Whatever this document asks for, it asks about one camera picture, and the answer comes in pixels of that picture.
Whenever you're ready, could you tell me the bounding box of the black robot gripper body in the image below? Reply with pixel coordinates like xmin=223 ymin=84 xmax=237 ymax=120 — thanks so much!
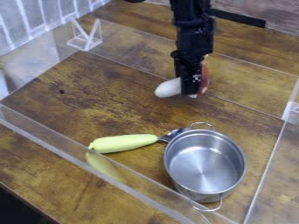
xmin=172 ymin=21 xmax=216 ymax=66

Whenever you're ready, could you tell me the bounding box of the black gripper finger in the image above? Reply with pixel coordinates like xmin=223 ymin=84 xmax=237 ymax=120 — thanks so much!
xmin=172 ymin=57 xmax=182 ymax=78
xmin=182 ymin=63 xmax=202 ymax=95

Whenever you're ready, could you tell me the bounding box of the red and white toy mushroom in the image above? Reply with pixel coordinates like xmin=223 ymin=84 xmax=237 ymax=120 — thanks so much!
xmin=154 ymin=64 xmax=211 ymax=98

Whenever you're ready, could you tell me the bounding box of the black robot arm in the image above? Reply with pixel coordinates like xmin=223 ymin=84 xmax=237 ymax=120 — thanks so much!
xmin=170 ymin=0 xmax=216 ymax=95

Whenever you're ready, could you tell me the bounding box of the silver steel pot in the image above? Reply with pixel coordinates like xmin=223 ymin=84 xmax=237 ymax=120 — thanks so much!
xmin=163 ymin=122 xmax=247 ymax=212

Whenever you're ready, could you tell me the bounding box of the black strip on table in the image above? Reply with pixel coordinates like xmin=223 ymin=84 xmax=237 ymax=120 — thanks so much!
xmin=208 ymin=8 xmax=267 ymax=28

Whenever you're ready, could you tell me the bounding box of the clear acrylic front barrier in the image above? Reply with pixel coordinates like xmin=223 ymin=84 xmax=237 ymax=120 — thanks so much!
xmin=0 ymin=104 xmax=238 ymax=224

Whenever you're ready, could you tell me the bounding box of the clear acrylic triangular bracket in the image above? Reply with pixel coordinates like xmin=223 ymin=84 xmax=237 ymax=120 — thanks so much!
xmin=67 ymin=19 xmax=103 ymax=52

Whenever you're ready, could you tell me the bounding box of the spoon with green handle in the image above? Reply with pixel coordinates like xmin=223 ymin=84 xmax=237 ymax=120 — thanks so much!
xmin=88 ymin=128 xmax=191 ymax=153

